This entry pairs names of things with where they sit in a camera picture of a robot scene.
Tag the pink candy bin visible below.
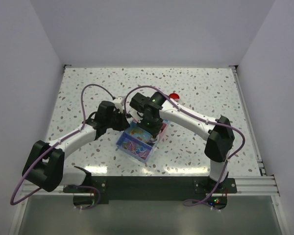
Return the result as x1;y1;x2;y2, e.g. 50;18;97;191
131;118;170;139

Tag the purple candy bin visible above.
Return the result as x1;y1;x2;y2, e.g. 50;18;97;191
116;132;154;163

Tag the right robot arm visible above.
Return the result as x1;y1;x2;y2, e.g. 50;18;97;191
129;92;235;192

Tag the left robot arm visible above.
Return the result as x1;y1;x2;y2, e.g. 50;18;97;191
22;97;129;192

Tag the red jar lid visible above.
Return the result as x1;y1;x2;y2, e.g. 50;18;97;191
169;93;180;100

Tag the clear plastic jar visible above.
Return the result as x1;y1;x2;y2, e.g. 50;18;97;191
174;99;183;104

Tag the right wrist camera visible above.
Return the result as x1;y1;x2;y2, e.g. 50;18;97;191
128;108;143;122

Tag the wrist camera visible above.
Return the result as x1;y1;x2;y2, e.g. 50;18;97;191
128;108;143;122
112;97;124;110

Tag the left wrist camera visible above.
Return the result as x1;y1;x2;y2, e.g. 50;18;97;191
112;97;124;110

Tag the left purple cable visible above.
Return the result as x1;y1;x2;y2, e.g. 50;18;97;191
9;84;116;211

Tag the purple cable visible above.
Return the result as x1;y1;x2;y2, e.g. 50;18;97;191
123;85;245;206
9;84;116;211

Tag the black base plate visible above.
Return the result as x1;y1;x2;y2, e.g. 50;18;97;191
63;176;238;210

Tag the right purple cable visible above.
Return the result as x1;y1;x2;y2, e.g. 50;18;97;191
123;85;245;206

